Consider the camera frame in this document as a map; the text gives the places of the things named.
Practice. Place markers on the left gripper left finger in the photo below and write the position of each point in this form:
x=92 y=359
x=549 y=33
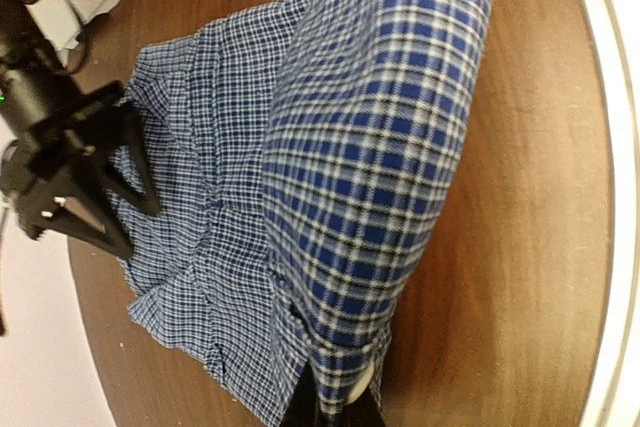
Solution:
x=303 y=409

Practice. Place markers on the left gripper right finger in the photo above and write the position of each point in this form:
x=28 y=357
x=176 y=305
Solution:
x=363 y=412

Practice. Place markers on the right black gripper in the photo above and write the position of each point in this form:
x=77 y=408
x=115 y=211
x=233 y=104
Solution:
x=60 y=171

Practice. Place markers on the blue dotted shirt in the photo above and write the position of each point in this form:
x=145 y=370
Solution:
x=303 y=151

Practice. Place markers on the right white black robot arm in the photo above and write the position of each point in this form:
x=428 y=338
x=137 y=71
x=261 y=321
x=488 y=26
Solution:
x=34 y=84

